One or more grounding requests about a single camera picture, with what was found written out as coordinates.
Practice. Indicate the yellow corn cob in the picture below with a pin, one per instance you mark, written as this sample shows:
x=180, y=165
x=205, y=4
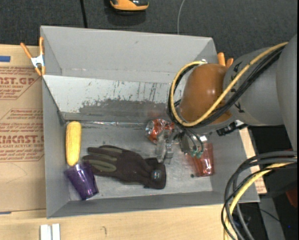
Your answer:
x=73, y=144

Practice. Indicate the brown cardboard board red print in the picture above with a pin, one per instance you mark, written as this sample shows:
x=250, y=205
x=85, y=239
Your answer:
x=16, y=134

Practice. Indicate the grey metal bin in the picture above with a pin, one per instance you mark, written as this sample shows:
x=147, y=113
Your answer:
x=129, y=54

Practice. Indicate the black cylinder on white bracket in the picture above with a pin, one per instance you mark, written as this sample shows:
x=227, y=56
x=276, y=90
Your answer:
x=225, y=131

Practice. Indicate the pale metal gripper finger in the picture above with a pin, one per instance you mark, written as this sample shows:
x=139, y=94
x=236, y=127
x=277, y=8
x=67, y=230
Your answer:
x=160, y=152
x=169, y=155

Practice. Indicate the dark brown glove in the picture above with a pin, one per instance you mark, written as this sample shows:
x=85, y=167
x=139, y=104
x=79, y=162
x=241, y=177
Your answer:
x=129, y=167

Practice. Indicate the purple plastic cup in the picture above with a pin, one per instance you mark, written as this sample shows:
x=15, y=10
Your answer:
x=82, y=180

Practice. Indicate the crushed red and silver can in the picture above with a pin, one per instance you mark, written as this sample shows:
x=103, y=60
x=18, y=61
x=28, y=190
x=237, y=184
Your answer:
x=155, y=129

